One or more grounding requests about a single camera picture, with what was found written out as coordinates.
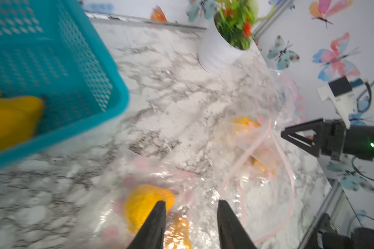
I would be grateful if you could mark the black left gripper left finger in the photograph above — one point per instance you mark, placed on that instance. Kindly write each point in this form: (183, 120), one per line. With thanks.
(151, 234)

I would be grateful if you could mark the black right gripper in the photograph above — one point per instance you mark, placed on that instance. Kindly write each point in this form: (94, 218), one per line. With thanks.
(328, 140)

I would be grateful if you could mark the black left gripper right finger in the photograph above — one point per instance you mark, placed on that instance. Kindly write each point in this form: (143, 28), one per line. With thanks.
(232, 235)

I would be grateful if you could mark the yellow pear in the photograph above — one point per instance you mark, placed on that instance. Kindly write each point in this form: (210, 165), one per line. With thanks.
(19, 119)

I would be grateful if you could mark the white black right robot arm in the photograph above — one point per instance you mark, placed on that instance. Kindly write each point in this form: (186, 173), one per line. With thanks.
(359, 142)

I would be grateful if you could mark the clear bag of lemons front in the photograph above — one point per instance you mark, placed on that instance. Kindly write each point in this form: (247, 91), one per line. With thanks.
(127, 193)

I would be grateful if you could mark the clear bag of lemons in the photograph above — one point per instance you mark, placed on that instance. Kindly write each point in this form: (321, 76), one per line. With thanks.
(253, 172)
(127, 193)

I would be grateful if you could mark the clear bag of lemons back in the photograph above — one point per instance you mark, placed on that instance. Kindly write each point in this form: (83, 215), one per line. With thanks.
(253, 172)

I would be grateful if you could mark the white pot artificial plant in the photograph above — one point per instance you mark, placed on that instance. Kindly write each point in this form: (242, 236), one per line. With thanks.
(228, 36)

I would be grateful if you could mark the teal plastic basket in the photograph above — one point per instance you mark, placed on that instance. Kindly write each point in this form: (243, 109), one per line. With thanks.
(50, 50)

